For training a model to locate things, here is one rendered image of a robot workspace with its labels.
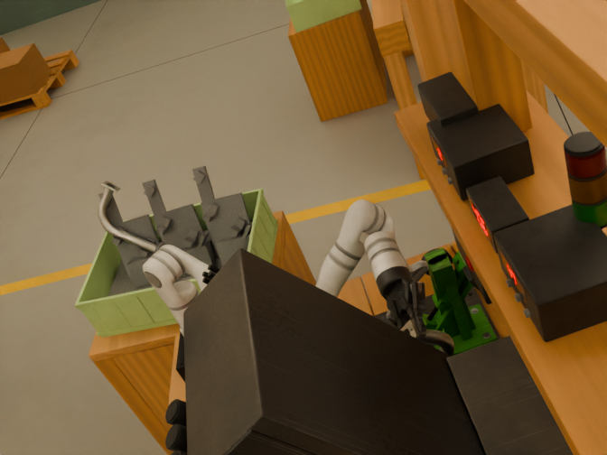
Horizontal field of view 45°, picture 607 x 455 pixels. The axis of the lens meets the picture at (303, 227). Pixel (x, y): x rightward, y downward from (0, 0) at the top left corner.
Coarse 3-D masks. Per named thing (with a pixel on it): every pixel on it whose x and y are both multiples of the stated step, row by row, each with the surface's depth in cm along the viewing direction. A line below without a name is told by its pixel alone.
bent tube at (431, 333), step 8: (408, 320) 147; (408, 328) 146; (416, 336) 144; (424, 336) 147; (432, 336) 148; (440, 336) 149; (448, 336) 151; (432, 344) 150; (440, 344) 150; (448, 344) 151; (448, 352) 154
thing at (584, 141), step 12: (588, 132) 96; (564, 144) 97; (576, 144) 95; (588, 144) 94; (600, 144) 94; (576, 156) 95; (588, 156) 94; (600, 156) 94; (576, 168) 96; (588, 168) 95; (600, 168) 95; (588, 180) 96
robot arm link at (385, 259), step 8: (392, 248) 158; (376, 256) 158; (384, 256) 156; (392, 256) 156; (400, 256) 157; (376, 264) 157; (384, 264) 156; (392, 264) 155; (400, 264) 155; (416, 264) 158; (424, 264) 158; (376, 272) 157; (416, 272) 159; (424, 272) 159; (376, 280) 157; (416, 280) 161
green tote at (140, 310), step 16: (256, 192) 257; (256, 208) 249; (256, 224) 243; (272, 224) 260; (256, 240) 240; (272, 240) 255; (96, 256) 260; (112, 256) 269; (272, 256) 253; (96, 272) 256; (112, 272) 267; (96, 288) 254; (80, 304) 241; (96, 304) 241; (112, 304) 241; (128, 304) 240; (144, 304) 239; (160, 304) 239; (96, 320) 246; (112, 320) 246; (128, 320) 245; (144, 320) 245; (160, 320) 244; (176, 320) 243
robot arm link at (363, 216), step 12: (360, 204) 164; (372, 204) 165; (348, 216) 166; (360, 216) 163; (372, 216) 164; (348, 228) 166; (360, 228) 164; (372, 228) 165; (348, 240) 166; (348, 252) 167; (360, 252) 168
